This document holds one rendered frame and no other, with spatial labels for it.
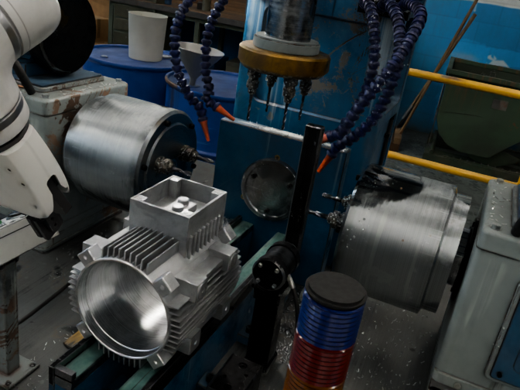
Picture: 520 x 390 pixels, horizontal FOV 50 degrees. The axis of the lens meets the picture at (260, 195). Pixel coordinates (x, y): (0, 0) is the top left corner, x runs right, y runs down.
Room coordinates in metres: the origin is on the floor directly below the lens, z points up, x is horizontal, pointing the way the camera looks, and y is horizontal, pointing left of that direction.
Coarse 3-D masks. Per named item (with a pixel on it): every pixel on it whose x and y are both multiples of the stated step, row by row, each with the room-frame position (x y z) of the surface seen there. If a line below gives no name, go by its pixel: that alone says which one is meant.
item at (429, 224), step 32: (384, 192) 0.92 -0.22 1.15; (416, 192) 0.92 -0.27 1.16; (448, 192) 0.92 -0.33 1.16; (352, 224) 0.88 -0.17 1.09; (384, 224) 0.87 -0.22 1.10; (416, 224) 0.86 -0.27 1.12; (448, 224) 0.87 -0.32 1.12; (352, 256) 0.87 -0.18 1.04; (384, 256) 0.85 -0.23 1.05; (416, 256) 0.83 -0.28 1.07; (448, 256) 0.83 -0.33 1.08; (384, 288) 0.85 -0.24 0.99; (416, 288) 0.83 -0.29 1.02
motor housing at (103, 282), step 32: (128, 256) 0.65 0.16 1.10; (160, 256) 0.66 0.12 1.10; (192, 256) 0.71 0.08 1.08; (96, 288) 0.70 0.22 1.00; (128, 288) 0.76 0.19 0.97; (224, 288) 0.73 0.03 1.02; (96, 320) 0.67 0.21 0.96; (128, 320) 0.71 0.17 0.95; (160, 320) 0.73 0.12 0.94; (192, 320) 0.64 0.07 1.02; (128, 352) 0.64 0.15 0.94
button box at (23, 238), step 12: (24, 216) 0.75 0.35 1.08; (0, 228) 0.70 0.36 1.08; (12, 228) 0.71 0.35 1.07; (24, 228) 0.73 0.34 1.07; (0, 240) 0.69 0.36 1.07; (12, 240) 0.70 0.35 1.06; (24, 240) 0.72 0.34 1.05; (36, 240) 0.74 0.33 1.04; (0, 252) 0.68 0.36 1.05; (12, 252) 0.70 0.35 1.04; (24, 252) 0.71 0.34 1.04; (0, 264) 0.67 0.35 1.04
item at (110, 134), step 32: (96, 128) 1.09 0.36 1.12; (128, 128) 1.08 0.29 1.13; (160, 128) 1.09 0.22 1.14; (192, 128) 1.21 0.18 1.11; (64, 160) 1.10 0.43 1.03; (96, 160) 1.06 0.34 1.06; (128, 160) 1.04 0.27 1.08; (160, 160) 1.08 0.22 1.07; (192, 160) 1.17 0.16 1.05; (96, 192) 1.07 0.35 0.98; (128, 192) 1.03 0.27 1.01
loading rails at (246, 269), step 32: (256, 256) 1.02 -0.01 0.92; (224, 320) 0.82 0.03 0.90; (96, 352) 0.66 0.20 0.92; (192, 352) 0.71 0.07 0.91; (224, 352) 0.84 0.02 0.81; (64, 384) 0.59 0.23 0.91; (96, 384) 0.64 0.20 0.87; (128, 384) 0.60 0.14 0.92; (160, 384) 0.62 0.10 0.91; (192, 384) 0.72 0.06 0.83
